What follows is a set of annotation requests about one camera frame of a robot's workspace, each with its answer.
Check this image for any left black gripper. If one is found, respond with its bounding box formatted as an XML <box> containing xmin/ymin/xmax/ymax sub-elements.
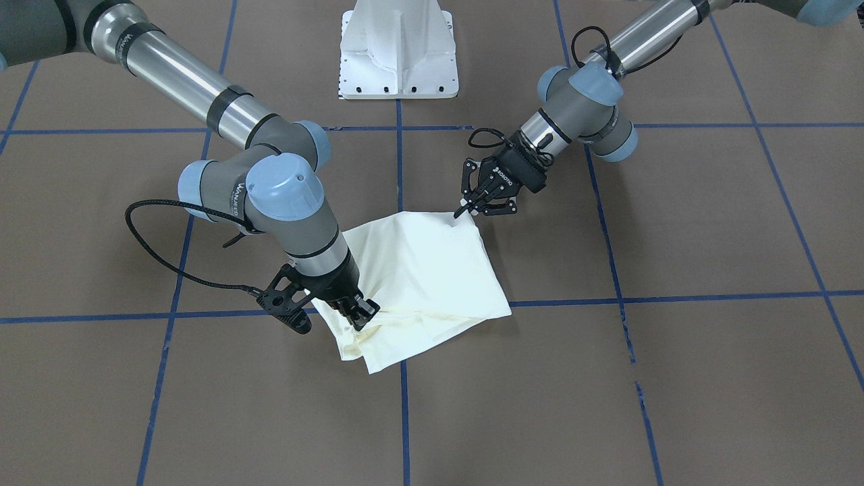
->
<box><xmin>454</xmin><ymin>132</ymin><xmax>547</xmax><ymax>219</ymax></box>

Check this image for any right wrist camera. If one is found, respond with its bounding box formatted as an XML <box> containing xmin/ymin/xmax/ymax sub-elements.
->
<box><xmin>256</xmin><ymin>264</ymin><xmax>312</xmax><ymax>335</ymax></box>

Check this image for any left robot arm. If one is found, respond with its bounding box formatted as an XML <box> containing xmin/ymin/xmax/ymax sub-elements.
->
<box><xmin>453</xmin><ymin>1</ymin><xmax>731</xmax><ymax>218</ymax></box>

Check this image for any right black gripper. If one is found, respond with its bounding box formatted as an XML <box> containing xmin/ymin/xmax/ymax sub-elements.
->
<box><xmin>300</xmin><ymin>251</ymin><xmax>381</xmax><ymax>332</ymax></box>

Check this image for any cream long-sleeve cat shirt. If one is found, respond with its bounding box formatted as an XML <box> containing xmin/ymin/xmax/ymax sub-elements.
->
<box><xmin>313</xmin><ymin>211</ymin><xmax>510</xmax><ymax>373</ymax></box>

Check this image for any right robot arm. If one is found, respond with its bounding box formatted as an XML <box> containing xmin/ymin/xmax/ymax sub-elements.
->
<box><xmin>2</xmin><ymin>1</ymin><xmax>379</xmax><ymax>334</ymax></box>

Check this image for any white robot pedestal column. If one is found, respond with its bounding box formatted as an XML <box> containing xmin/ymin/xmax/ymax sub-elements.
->
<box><xmin>337</xmin><ymin>1</ymin><xmax>460</xmax><ymax>101</ymax></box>

